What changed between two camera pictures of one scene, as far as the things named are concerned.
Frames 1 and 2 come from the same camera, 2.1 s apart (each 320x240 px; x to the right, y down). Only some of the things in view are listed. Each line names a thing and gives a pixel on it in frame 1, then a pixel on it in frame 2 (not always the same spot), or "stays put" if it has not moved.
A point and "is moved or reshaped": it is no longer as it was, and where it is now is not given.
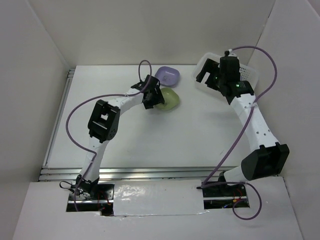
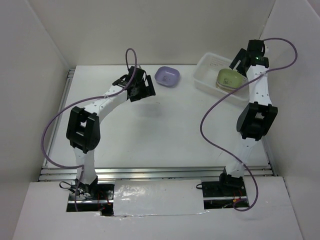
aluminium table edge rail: (131, 173) stays put
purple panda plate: (168, 76) stays put
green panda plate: (171, 99) is moved or reshaped
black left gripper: (158, 98) -> (147, 92)
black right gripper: (211, 66) -> (240, 56)
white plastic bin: (246, 73) stays put
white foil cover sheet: (160, 197) stays put
